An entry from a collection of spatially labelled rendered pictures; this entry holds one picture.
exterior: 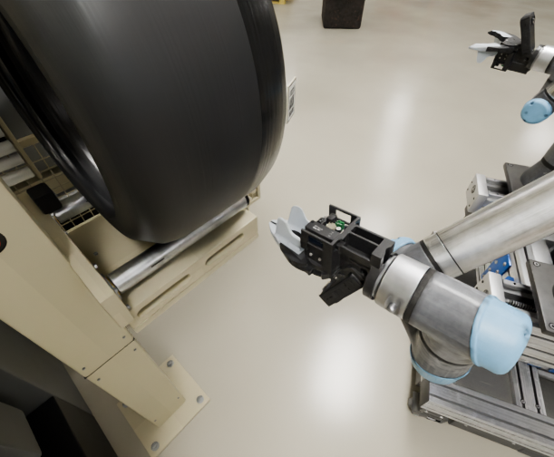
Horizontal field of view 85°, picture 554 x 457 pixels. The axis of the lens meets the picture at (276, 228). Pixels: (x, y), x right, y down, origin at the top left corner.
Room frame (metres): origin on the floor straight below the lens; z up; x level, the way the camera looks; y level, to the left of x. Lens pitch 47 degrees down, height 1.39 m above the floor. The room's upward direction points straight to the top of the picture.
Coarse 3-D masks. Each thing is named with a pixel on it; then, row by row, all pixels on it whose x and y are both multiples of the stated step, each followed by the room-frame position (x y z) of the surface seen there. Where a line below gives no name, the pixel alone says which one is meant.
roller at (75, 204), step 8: (64, 200) 0.52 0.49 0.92; (72, 200) 0.52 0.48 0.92; (80, 200) 0.53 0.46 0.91; (64, 208) 0.50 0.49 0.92; (72, 208) 0.51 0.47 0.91; (80, 208) 0.52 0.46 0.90; (88, 208) 0.53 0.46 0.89; (56, 216) 0.48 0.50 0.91; (64, 216) 0.49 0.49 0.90; (72, 216) 0.50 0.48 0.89
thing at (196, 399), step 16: (160, 368) 0.45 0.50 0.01; (176, 368) 0.45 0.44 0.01; (176, 384) 0.38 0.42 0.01; (192, 384) 0.38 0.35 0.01; (192, 400) 0.32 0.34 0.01; (208, 400) 0.32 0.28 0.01; (128, 416) 0.26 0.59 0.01; (176, 416) 0.26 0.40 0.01; (192, 416) 0.26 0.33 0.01; (144, 432) 0.21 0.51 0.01; (160, 432) 0.21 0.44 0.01; (176, 432) 0.21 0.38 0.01; (160, 448) 0.16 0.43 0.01
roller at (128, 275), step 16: (240, 208) 0.52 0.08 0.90; (208, 224) 0.45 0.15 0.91; (176, 240) 0.40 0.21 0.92; (192, 240) 0.42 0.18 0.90; (144, 256) 0.36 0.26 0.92; (160, 256) 0.37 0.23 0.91; (112, 272) 0.32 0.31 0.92; (128, 272) 0.32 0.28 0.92; (144, 272) 0.33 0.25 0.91; (128, 288) 0.30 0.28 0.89
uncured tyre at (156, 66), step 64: (0, 0) 0.34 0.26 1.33; (64, 0) 0.32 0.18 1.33; (128, 0) 0.34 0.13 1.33; (192, 0) 0.38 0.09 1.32; (256, 0) 0.44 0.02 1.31; (0, 64) 0.59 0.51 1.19; (64, 64) 0.30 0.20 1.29; (128, 64) 0.31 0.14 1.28; (192, 64) 0.35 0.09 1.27; (256, 64) 0.41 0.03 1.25; (64, 128) 0.65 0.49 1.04; (128, 128) 0.29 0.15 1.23; (192, 128) 0.32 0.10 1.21; (256, 128) 0.39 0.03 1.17; (128, 192) 0.29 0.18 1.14; (192, 192) 0.31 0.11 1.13
